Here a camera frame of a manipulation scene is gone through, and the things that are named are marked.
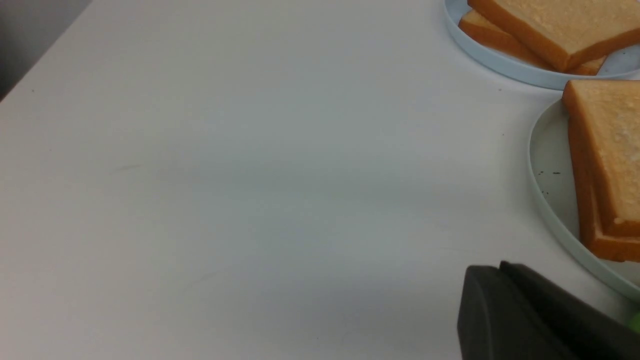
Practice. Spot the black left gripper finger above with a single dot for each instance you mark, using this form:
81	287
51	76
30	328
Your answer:
511	312

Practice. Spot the toast slice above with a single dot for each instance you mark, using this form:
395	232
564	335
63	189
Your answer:
605	247
486	33
606	115
566	33

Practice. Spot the pale green plate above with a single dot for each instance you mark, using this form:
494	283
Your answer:
551	183

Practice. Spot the light blue bread plate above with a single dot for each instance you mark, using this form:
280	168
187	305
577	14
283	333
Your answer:
621	64

